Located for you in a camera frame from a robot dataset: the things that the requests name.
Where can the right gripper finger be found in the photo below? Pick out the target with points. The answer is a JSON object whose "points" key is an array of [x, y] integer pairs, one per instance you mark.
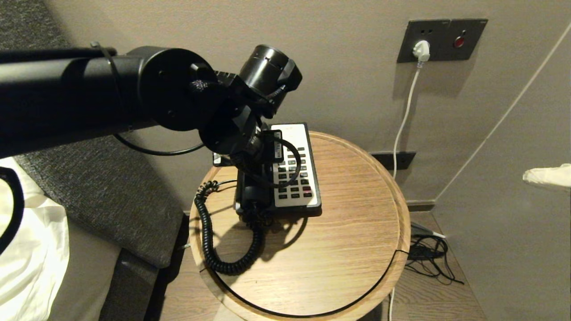
{"points": [[548, 176]]}

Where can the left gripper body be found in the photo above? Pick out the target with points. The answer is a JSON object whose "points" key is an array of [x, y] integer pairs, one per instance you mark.
{"points": [[261, 151]]}

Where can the black phone handset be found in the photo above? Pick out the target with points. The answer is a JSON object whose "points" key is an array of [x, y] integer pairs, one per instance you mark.
{"points": [[252, 200]]}

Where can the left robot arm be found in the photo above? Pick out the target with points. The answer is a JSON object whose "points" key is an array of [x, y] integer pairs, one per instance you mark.
{"points": [[67, 93]]}

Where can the black and white desk telephone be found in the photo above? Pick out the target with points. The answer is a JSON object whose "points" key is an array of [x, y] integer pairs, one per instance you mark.
{"points": [[298, 187]]}

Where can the round wooden side table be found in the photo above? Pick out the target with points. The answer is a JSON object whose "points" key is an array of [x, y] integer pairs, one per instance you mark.
{"points": [[321, 263]]}

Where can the grey fabric headboard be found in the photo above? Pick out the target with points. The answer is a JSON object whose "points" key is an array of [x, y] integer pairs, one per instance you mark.
{"points": [[102, 191]]}

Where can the white power plug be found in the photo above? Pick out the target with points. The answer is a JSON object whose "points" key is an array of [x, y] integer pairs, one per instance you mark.
{"points": [[421, 50]]}

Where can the beige bed mattress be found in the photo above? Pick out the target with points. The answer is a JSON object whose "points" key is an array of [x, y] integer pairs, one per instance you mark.
{"points": [[82, 276]]}

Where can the white pillow with black trim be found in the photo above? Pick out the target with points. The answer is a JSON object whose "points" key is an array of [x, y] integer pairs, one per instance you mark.
{"points": [[31, 249]]}

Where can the small dark wall outlet plate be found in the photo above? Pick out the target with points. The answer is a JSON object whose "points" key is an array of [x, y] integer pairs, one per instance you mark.
{"points": [[392, 159]]}

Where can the grey switch plate red button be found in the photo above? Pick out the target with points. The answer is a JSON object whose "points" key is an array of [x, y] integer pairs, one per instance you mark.
{"points": [[468, 40]]}

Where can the grey wall socket plate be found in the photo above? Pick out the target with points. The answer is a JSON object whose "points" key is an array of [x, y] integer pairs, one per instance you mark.
{"points": [[430, 33]]}

